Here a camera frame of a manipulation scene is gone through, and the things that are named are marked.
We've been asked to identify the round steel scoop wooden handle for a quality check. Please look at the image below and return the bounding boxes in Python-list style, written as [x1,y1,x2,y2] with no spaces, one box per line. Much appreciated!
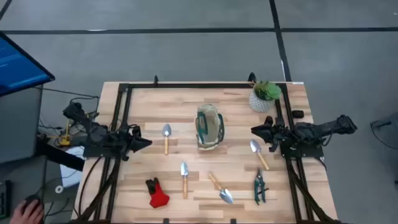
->
[249,139,271,171]

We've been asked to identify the black computer mouse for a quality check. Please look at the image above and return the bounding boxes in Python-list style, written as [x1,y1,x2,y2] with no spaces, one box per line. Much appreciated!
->
[20,194,43,215]

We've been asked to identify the black stand leg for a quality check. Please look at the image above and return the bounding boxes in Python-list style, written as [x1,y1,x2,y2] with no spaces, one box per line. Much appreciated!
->
[369,111,398,131]

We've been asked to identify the pointed steel trowel wooden handle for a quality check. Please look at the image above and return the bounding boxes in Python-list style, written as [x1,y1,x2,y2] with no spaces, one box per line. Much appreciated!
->
[208,172,234,205]

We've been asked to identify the green pruning shears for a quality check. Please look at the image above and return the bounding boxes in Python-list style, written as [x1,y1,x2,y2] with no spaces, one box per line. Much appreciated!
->
[253,167,270,206]

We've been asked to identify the green plant in patterned pot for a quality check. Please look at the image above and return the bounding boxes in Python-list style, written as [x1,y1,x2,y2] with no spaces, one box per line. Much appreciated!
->
[248,80,282,113]

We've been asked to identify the computer monitor blue screen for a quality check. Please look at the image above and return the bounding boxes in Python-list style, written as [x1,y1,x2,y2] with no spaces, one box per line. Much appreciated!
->
[0,32,56,97]

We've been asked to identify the narrow steel trowel wooden handle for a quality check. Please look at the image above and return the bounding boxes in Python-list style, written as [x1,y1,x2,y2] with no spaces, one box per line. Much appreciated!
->
[180,161,190,200]

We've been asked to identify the person's hand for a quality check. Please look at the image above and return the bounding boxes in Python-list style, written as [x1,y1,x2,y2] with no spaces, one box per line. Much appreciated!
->
[10,198,44,224]

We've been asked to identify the grey box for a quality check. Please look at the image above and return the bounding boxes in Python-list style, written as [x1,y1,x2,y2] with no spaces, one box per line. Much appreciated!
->
[0,85,43,164]

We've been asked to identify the beige green canvas gardening bag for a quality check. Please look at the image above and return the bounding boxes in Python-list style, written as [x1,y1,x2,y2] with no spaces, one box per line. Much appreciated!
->
[195,104,225,151]

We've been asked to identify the wide steel trowel wooden handle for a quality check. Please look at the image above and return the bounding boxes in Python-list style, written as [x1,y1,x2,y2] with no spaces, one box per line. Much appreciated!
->
[162,123,172,156]

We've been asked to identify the red and black gardening glove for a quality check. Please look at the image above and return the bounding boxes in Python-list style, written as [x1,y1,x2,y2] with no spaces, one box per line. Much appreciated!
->
[145,177,170,209]

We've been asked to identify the white paper sheet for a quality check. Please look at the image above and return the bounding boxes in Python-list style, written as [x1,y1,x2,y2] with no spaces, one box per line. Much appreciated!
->
[59,146,85,189]

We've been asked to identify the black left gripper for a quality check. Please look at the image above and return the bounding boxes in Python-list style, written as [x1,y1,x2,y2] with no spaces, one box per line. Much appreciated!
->
[117,129,153,161]

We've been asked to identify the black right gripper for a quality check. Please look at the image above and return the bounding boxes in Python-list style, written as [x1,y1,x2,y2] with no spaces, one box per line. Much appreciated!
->
[251,123,292,153]

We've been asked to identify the yellow clamp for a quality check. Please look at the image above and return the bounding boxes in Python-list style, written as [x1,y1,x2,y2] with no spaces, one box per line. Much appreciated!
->
[58,119,72,147]

